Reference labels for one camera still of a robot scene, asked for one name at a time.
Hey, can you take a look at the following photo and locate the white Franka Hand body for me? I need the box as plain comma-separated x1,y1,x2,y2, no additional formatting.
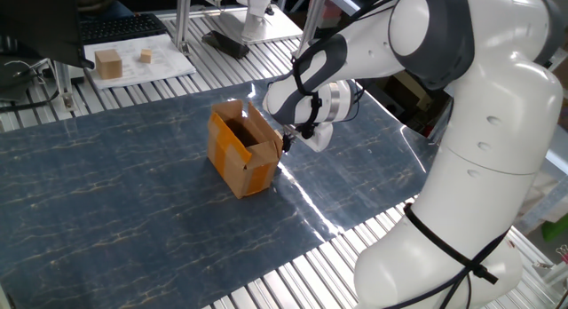
305,122,335,154

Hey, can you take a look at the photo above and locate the open cardboard box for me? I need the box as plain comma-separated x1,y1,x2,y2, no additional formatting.
206,99,285,200

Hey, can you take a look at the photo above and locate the black flat pouch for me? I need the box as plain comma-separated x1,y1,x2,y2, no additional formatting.
201,29,250,60

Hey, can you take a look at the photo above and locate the white printed paper sheet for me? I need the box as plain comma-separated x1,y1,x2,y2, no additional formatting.
83,33,197,91

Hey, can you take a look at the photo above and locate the blue marble pattern mat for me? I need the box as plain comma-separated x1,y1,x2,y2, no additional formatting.
0,77,440,309

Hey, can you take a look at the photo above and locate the large wooden cube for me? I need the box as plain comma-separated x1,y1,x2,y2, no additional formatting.
94,48,124,81

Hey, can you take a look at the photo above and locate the black keyboard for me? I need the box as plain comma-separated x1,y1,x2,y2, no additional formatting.
78,13,169,46

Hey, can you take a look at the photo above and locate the seated person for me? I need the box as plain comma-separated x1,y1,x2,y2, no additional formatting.
75,0,134,21

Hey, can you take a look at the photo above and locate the green plastic item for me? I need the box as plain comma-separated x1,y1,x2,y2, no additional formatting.
540,213,568,243

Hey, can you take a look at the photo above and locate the black monitor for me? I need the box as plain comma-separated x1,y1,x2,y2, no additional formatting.
0,0,96,70

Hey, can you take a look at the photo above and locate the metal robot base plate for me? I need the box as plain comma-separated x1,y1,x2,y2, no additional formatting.
217,4,304,46

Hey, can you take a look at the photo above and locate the aluminium frame beam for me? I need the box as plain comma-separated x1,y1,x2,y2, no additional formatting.
175,0,192,57
295,0,329,59

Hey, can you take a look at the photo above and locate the black camera cable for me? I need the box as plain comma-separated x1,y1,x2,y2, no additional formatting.
383,228,511,309

